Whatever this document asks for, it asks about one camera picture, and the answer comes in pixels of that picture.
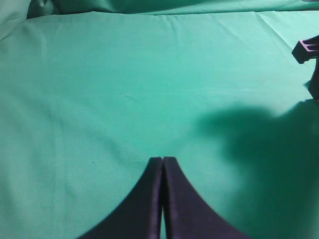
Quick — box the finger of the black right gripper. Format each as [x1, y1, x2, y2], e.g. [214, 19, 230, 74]
[292, 35, 319, 64]
[308, 58, 319, 100]

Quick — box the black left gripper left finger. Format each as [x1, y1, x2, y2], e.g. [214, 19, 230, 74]
[80, 157, 162, 239]

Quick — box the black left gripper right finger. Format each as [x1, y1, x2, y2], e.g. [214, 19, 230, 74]
[162, 157, 248, 239]

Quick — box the green cloth backdrop and cover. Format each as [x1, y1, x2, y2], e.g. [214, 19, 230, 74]
[0, 0, 319, 239]

